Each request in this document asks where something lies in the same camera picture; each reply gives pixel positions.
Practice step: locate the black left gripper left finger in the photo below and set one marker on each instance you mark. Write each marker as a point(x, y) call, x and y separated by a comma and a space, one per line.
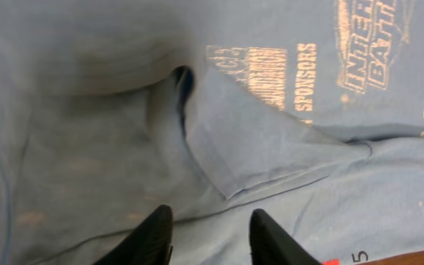
point(149, 244)

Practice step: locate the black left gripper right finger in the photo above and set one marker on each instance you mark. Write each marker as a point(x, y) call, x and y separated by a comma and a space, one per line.
point(270, 244)

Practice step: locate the light blue printed t-shirt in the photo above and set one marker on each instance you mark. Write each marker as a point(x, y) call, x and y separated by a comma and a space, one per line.
point(310, 110)

